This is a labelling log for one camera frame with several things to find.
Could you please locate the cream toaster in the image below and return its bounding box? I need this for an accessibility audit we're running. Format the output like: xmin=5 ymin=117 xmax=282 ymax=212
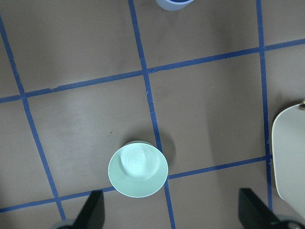
xmin=272 ymin=101 xmax=305 ymax=218

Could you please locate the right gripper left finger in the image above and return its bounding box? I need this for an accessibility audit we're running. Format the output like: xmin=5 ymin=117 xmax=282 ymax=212
xmin=72 ymin=191 xmax=105 ymax=229

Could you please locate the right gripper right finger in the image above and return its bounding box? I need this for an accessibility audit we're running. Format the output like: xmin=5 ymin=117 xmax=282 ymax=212
xmin=238 ymin=188 xmax=279 ymax=229

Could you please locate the blue cup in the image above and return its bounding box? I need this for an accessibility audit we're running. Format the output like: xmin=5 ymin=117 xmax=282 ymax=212
xmin=156 ymin=0 xmax=193 ymax=11

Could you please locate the mint green bowl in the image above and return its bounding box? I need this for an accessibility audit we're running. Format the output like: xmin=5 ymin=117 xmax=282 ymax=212
xmin=108 ymin=140 xmax=169 ymax=198

